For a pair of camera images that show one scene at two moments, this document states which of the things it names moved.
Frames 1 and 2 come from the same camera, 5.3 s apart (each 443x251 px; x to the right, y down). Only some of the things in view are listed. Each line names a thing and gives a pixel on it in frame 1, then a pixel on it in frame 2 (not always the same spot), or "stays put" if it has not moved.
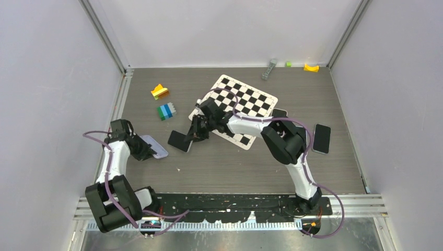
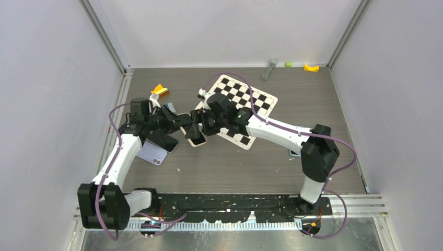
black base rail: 237,207 stays put
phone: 176,140 → 164,140
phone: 279,113 → 190,130
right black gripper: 196,134 stays put
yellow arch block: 315,69 stays put
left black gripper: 146,152 → 171,118
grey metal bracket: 272,63 stays put
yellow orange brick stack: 159,92 stays put
